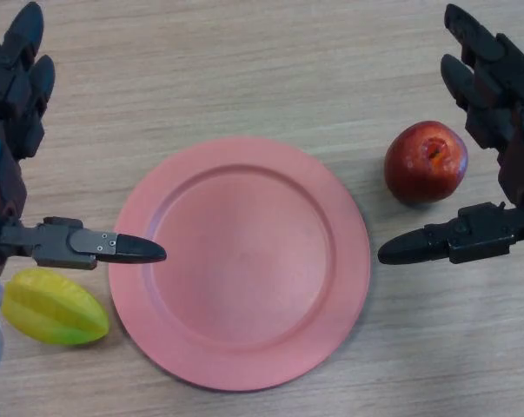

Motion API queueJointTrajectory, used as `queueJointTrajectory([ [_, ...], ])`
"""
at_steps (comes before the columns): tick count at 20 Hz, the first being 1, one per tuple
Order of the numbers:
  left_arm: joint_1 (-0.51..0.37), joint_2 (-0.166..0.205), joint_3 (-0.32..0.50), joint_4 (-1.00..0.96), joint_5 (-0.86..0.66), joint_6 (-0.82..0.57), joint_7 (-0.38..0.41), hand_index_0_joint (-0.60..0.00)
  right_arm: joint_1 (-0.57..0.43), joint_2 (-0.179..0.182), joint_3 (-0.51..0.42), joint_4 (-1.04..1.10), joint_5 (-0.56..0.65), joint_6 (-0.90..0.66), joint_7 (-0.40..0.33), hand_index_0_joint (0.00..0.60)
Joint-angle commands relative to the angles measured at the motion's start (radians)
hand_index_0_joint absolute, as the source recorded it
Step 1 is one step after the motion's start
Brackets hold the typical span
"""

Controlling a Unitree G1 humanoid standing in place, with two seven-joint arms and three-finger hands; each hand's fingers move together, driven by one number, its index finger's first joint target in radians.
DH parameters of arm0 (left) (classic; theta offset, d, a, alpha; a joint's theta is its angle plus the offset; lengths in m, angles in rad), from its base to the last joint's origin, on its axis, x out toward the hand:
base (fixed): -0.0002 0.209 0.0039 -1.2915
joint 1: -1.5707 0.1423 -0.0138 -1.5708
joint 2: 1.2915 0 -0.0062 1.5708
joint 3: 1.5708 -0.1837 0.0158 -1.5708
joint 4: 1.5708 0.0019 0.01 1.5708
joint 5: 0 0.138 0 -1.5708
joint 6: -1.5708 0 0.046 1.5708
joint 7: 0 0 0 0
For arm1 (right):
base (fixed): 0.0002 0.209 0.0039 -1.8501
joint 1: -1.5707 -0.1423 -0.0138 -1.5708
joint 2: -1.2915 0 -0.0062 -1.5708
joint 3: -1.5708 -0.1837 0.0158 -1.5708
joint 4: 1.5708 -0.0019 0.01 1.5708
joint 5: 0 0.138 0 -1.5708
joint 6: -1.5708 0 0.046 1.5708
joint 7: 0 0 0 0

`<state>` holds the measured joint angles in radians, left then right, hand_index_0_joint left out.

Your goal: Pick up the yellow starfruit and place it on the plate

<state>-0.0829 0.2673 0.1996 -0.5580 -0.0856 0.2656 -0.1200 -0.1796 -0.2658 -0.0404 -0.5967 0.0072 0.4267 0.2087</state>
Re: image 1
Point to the red apple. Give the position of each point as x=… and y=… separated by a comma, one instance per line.
x=418, y=174

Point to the pink round plate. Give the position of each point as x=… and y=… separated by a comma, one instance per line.
x=244, y=278

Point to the yellow green starfruit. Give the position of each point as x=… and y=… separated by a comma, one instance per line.
x=53, y=308

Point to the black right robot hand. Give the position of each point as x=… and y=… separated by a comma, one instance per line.
x=513, y=130

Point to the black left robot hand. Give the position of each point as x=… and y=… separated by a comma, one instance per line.
x=14, y=130

